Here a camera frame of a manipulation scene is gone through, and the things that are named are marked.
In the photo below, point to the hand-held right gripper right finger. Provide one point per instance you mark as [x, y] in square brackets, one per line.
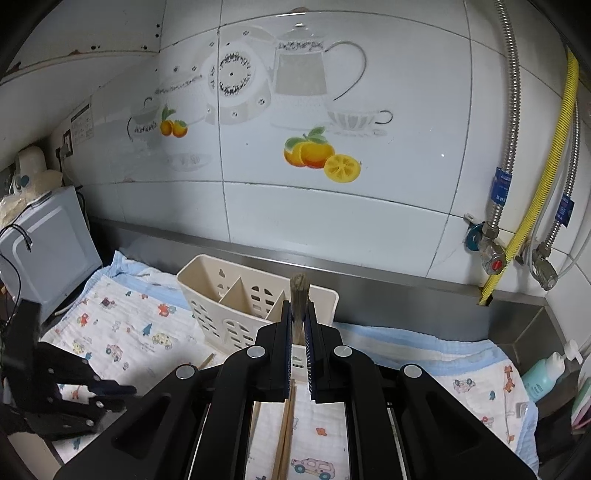
[311, 341]

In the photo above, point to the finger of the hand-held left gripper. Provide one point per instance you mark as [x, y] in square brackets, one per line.
[69, 415]
[108, 390]

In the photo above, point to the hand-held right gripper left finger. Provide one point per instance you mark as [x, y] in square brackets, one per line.
[287, 341]

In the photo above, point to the cream plastic utensil holder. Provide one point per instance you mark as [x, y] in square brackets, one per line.
[217, 286]

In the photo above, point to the printed cartoon blanket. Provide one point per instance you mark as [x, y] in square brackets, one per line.
[124, 332]

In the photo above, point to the white microwave oven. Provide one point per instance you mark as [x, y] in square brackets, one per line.
[51, 249]

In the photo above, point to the clear plastic bag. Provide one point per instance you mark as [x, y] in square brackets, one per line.
[27, 194]

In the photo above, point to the white appliance behind microwave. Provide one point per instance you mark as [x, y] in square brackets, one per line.
[30, 164]

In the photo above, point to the metal valve with red knob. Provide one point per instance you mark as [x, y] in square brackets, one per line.
[491, 251]

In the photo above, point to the small clear plastic clip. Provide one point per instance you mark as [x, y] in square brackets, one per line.
[519, 410]

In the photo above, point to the teal pump bottle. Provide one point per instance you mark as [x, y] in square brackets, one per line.
[542, 376]

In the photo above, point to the plain metal valve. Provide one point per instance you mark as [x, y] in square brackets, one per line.
[544, 270]

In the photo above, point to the pastel plastic plates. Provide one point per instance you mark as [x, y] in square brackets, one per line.
[582, 401]

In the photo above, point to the wall socket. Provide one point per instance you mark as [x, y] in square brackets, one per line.
[65, 144]

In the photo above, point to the white wall label sticker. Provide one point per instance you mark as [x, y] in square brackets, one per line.
[83, 124]

